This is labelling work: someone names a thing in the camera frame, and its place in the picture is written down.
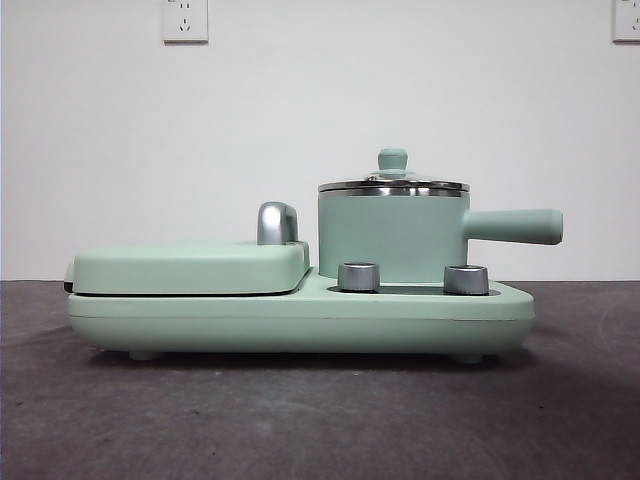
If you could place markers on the white wall socket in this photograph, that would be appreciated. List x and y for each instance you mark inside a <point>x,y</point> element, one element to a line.
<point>185,22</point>
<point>627,20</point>

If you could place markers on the silver control knob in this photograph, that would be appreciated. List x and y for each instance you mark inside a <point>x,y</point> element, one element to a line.
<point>359,276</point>
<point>466,280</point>

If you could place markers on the glass lid with green knob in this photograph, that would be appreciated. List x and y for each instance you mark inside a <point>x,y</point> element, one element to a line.
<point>393,159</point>

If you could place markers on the mint green hinged griddle cover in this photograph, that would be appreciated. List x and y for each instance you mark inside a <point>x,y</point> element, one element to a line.
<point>175,267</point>

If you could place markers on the mint green breakfast machine base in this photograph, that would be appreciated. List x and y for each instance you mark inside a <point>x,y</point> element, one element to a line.
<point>300,320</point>

